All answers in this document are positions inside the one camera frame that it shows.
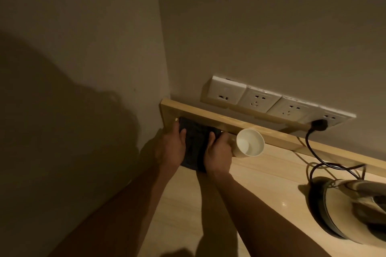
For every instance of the person's left hand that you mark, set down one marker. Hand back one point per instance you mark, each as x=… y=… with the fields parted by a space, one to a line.
x=170 y=151

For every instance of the person's right hand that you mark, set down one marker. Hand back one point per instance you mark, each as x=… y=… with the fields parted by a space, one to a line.
x=218 y=159

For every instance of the person's right thumb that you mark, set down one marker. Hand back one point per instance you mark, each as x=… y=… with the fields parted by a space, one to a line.
x=210 y=142

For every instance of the person's left thumb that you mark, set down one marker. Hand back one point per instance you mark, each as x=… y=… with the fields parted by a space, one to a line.
x=183 y=137

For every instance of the dark grey cloth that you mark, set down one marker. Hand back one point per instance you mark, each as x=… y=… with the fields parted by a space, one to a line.
x=195 y=145

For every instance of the person's right forearm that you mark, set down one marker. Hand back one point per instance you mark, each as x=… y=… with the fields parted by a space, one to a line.
x=259 y=217

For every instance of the person's left forearm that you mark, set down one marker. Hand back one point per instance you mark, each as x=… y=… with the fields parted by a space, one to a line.
x=126 y=211

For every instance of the white cup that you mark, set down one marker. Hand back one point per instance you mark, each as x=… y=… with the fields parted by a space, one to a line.
x=248 y=144

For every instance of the black power plug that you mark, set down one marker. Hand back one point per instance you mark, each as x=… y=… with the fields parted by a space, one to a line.
x=319 y=125

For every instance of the silver electric kettle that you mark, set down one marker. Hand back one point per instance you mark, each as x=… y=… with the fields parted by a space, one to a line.
x=340 y=205

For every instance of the white wall socket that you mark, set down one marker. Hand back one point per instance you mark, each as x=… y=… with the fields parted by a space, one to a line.
x=226 y=89
x=291 y=110
x=337 y=117
x=258 y=99

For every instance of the wooden back rail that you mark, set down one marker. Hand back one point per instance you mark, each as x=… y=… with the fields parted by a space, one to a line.
x=289 y=141

